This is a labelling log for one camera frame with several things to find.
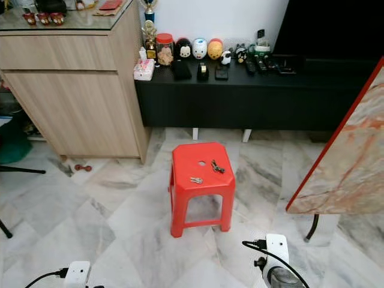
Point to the small silver keys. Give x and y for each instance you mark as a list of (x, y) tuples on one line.
[(196, 180)]

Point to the black curved table leg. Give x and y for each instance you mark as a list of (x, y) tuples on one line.
[(314, 228)]

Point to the red plastic stool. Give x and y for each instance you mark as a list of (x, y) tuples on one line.
[(195, 195)]

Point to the dark key bunch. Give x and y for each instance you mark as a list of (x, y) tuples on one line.
[(218, 167)]

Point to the marble table red edge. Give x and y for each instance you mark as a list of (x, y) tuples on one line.
[(345, 156)]

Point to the black chair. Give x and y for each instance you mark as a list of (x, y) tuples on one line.
[(24, 170)]

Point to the green bag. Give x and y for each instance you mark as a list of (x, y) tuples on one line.
[(17, 147)]

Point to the black low TV console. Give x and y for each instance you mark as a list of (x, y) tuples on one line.
[(228, 99)]

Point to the white papers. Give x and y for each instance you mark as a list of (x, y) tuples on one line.
[(5, 122)]

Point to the black key fob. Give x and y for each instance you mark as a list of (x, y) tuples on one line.
[(222, 72)]

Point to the black remote control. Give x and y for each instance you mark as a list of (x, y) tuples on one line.
[(261, 64), (272, 64), (250, 67)]

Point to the black tape dispenser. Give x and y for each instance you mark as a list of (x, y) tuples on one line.
[(203, 72)]

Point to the black flat box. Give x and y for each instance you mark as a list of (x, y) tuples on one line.
[(290, 65)]

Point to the red dumbbell toy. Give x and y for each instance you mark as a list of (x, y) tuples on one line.
[(83, 168)]

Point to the white panda figurine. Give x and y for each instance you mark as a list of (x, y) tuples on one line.
[(226, 58)]

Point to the black wallet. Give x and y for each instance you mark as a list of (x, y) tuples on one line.
[(182, 70)]

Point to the white green desk holder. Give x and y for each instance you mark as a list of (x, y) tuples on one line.
[(262, 47)]

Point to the yellow bear plush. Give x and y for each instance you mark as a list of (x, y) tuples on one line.
[(215, 50)]

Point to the white round plush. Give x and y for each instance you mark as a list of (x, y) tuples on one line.
[(200, 49)]

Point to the pink white tissue box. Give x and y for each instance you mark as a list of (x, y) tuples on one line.
[(144, 69)]

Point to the black mouse plush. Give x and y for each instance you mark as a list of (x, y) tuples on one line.
[(183, 50)]

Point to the glass jar red lid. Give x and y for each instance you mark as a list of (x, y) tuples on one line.
[(164, 53)]

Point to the light wooden cabinet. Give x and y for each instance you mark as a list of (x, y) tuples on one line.
[(72, 102)]

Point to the black television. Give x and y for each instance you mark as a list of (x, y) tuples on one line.
[(330, 27)]

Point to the small gold trophy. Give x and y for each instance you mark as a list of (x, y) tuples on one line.
[(149, 37)]

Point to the small red cup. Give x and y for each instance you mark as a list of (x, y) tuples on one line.
[(43, 19), (29, 18), (57, 20)]

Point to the brown wooden tray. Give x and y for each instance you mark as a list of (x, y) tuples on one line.
[(101, 12)]

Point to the red envelope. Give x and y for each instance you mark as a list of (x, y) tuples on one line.
[(111, 5)]

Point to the black incense burner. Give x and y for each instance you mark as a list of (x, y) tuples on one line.
[(50, 6)]

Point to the white porcelain figurine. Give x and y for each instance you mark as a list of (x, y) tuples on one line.
[(85, 4)]

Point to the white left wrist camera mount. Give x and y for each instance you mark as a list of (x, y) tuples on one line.
[(78, 275)]

